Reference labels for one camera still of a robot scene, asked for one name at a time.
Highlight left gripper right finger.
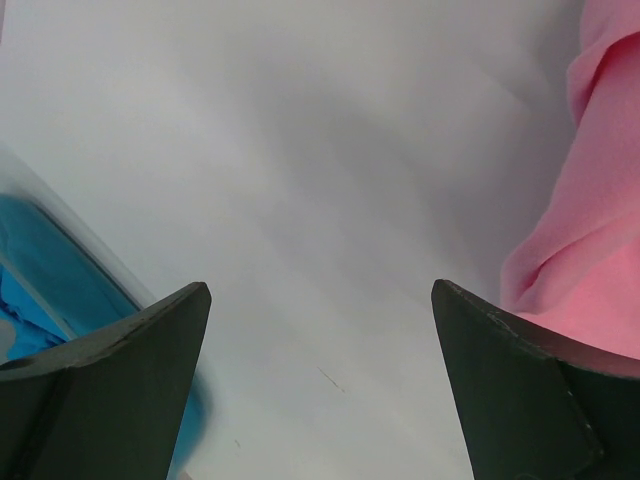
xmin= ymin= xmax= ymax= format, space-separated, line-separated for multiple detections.
xmin=431 ymin=279 xmax=639 ymax=480

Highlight translucent blue plastic bin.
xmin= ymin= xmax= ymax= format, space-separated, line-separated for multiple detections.
xmin=1 ymin=146 xmax=154 ymax=360

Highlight pink t shirt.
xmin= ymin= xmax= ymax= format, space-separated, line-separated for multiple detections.
xmin=501 ymin=1 xmax=639 ymax=358

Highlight crumpled blue t shirt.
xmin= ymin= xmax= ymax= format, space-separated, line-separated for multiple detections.
xmin=1 ymin=195 xmax=211 ymax=479

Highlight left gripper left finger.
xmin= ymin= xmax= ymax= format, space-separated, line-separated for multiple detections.
xmin=1 ymin=282 xmax=211 ymax=480

